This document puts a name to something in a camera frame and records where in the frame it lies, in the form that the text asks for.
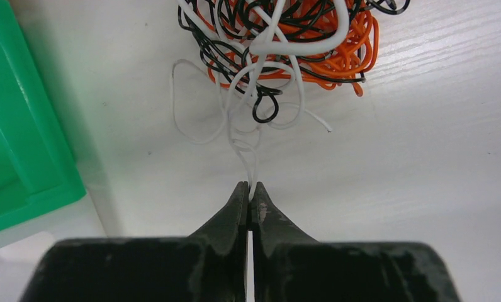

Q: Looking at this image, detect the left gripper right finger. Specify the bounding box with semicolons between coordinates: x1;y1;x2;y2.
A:
249;182;460;301

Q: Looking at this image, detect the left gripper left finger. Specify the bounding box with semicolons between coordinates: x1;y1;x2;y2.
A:
21;182;249;301

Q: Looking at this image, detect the cable bundle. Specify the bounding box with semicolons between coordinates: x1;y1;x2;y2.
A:
177;0;410;124

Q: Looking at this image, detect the clear plastic bin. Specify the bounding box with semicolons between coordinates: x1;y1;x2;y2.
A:
0;195;106;264

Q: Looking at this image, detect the green plastic bin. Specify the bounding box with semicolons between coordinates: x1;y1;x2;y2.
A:
0;1;86;231

